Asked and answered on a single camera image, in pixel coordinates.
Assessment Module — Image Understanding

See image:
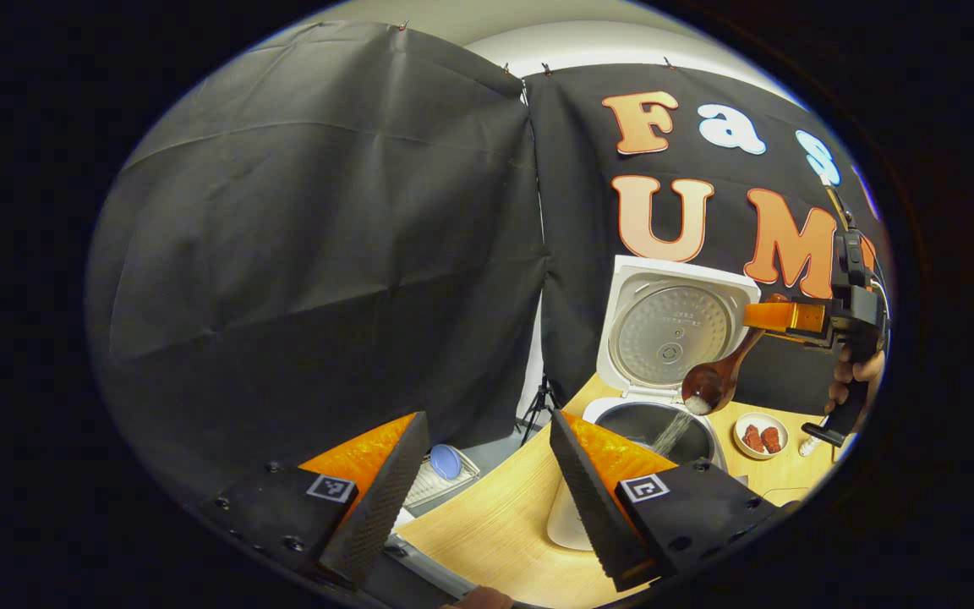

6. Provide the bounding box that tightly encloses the brown wooden spoon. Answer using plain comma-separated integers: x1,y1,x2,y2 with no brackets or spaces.
681,293,791,417

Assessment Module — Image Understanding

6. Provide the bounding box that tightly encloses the black backdrop cloth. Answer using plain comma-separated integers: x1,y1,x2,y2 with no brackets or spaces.
85,21,890,502

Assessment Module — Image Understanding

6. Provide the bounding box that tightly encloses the white rice cooker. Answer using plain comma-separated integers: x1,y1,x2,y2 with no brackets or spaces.
545,255,763,553

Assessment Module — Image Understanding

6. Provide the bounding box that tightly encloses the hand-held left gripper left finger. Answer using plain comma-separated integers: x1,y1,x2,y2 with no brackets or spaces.
199,411,430,590

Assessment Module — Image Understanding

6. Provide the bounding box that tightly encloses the white round plate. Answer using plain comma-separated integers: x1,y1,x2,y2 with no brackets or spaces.
732,411,791,461

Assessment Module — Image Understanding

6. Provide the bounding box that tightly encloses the black tripod stand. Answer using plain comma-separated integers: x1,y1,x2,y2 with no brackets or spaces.
520,372,565,447

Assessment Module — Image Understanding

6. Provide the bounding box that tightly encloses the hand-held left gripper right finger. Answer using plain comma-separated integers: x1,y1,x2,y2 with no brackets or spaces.
548,409,780,594

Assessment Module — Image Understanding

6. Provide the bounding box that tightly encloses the white rice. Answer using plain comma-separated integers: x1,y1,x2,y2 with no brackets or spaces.
651,394,714,458

